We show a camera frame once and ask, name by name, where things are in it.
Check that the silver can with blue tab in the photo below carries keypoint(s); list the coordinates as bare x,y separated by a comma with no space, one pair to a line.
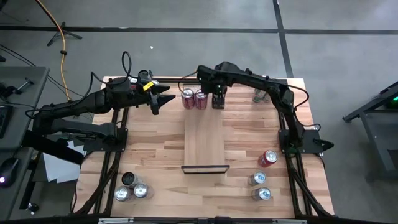
258,178
263,193

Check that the silver beverage can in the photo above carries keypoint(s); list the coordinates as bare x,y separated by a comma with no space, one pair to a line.
122,193
140,190

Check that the black computer mouse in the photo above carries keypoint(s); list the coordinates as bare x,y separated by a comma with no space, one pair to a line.
9,169

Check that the black caster knob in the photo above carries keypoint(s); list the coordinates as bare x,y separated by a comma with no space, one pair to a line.
32,207

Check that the yellow tag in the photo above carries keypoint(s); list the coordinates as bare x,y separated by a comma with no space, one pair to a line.
147,86

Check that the red beverage can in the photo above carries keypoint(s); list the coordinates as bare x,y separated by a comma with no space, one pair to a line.
268,157

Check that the silver metal bracket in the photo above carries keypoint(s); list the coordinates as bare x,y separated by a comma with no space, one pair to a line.
116,221
289,221

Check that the wooden shelf with black frame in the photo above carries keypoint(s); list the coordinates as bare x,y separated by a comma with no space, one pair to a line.
203,140

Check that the black tripod stand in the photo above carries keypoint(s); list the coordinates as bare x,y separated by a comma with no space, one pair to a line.
63,31

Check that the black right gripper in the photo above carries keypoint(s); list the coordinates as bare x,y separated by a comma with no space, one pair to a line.
216,85

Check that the black keyboard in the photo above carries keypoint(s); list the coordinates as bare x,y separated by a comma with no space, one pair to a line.
4,121

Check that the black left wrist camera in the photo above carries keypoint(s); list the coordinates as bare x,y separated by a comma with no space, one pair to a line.
144,75

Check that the white paper sheets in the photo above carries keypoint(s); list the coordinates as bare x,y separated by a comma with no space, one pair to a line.
59,168

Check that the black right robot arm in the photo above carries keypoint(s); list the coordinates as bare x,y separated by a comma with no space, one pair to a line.
248,79

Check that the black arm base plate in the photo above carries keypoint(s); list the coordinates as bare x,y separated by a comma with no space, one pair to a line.
118,141
311,140

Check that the black support beam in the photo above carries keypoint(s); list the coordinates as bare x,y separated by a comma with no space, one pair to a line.
53,149

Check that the grey desk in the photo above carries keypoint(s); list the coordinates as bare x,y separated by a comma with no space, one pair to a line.
31,93

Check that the red Star Wars Coca-Cola can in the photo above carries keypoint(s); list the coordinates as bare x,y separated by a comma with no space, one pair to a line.
201,101

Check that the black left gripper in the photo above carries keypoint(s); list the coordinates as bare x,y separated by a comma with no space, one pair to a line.
136,96

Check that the black clamp tool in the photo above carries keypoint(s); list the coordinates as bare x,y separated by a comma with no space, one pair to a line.
25,84

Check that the dark grey equipment stand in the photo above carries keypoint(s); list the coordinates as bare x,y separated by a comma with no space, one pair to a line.
373,130

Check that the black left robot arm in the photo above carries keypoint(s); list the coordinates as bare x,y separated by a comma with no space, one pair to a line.
77,104

